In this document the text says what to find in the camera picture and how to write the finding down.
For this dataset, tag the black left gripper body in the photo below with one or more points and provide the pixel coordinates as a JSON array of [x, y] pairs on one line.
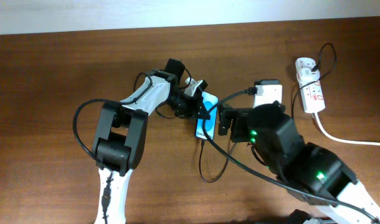
[[187, 106]]

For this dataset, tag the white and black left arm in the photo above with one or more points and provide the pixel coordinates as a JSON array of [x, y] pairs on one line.
[[120, 137]]

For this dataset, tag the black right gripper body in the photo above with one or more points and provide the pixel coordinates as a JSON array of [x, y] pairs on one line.
[[251, 132]]

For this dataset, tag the white power strip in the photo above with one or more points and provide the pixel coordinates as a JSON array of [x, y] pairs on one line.
[[311, 93]]

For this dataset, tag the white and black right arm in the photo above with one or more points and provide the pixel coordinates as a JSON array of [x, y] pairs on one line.
[[309, 172]]

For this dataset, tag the white charger plug adapter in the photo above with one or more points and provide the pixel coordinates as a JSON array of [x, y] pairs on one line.
[[305, 75]]

